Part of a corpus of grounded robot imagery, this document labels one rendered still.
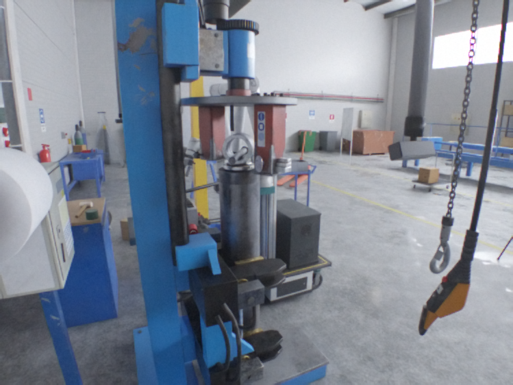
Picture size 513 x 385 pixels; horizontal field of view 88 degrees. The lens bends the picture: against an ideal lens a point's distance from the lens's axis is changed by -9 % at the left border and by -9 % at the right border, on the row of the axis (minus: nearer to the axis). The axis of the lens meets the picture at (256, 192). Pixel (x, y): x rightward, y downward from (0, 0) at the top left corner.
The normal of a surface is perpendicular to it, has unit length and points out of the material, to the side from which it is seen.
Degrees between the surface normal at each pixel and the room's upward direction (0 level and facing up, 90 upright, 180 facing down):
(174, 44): 90
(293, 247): 90
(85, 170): 90
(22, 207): 90
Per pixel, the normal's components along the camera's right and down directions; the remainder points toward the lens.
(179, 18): 0.41, 0.24
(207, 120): -0.62, 0.21
